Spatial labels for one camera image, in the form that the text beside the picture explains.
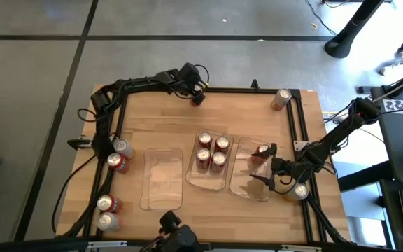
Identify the black stand leg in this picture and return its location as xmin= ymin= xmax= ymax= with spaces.
xmin=324 ymin=0 xmax=395 ymax=60

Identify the black desk crossbar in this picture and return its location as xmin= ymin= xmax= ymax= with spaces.
xmin=337 ymin=160 xmax=395 ymax=193

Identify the person's foot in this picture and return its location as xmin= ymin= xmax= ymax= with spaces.
xmin=379 ymin=57 xmax=403 ymax=77

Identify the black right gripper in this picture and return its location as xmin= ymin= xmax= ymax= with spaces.
xmin=250 ymin=141 xmax=316 ymax=193

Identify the black metal crossbar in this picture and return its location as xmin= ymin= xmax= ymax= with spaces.
xmin=0 ymin=237 xmax=403 ymax=252

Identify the thin black cable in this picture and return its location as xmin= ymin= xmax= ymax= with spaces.
xmin=50 ymin=155 xmax=96 ymax=235

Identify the red Coca-Cola can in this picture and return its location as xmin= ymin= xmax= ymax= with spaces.
xmin=210 ymin=150 xmax=227 ymax=174
xmin=214 ymin=135 xmax=231 ymax=154
xmin=195 ymin=146 xmax=212 ymax=172
xmin=197 ymin=131 xmax=213 ymax=150

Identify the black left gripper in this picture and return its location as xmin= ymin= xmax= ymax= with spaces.
xmin=168 ymin=62 xmax=209 ymax=105

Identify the black desk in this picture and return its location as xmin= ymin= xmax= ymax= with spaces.
xmin=371 ymin=85 xmax=403 ymax=252

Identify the clear plastic bin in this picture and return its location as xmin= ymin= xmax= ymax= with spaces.
xmin=139 ymin=146 xmax=185 ymax=212
xmin=185 ymin=128 xmax=235 ymax=193
xmin=228 ymin=136 xmax=276 ymax=203

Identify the black floor cable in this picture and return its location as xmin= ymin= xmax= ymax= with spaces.
xmin=304 ymin=0 xmax=339 ymax=36

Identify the black metal table frame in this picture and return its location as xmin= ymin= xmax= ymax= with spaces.
xmin=61 ymin=85 xmax=355 ymax=246

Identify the silver and orange soda can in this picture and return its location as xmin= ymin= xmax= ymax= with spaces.
xmin=112 ymin=138 xmax=136 ymax=160
xmin=96 ymin=211 xmax=122 ymax=232
xmin=270 ymin=87 xmax=293 ymax=112
xmin=284 ymin=183 xmax=310 ymax=202

